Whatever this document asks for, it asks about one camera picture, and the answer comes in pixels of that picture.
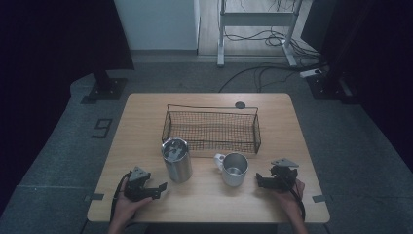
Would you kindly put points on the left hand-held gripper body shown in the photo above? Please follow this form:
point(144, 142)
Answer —
point(136, 185)

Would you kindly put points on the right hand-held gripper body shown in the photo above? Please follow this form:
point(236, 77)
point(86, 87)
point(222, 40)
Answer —
point(284, 177)

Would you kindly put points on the white mug with steel inside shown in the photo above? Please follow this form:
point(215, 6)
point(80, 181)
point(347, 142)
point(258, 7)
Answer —
point(234, 170)

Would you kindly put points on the stainless steel tumbler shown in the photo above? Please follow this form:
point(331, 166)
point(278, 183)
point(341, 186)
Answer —
point(177, 162)

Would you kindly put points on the person's right hand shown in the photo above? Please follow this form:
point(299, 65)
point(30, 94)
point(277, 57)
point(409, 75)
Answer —
point(289, 198)

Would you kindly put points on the person's left hand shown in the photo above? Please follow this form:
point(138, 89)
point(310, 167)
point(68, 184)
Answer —
point(125, 208)

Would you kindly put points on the grey tape strip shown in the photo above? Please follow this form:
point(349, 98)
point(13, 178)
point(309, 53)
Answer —
point(319, 198)
point(94, 196)

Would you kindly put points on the dark round table grommet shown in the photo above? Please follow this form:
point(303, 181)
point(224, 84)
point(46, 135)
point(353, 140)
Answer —
point(240, 105)

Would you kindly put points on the black stand base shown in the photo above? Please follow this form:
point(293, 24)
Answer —
point(107, 87)
point(328, 87)

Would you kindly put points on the white power strip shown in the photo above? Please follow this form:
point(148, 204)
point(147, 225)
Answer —
point(310, 73)

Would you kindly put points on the dark curtain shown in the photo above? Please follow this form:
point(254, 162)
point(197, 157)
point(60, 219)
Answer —
point(48, 48)
point(373, 48)

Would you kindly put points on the white panel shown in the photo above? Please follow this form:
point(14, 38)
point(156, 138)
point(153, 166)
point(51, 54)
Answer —
point(156, 22)

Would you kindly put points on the white desk frame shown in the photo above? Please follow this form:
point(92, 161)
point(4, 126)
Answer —
point(256, 19)

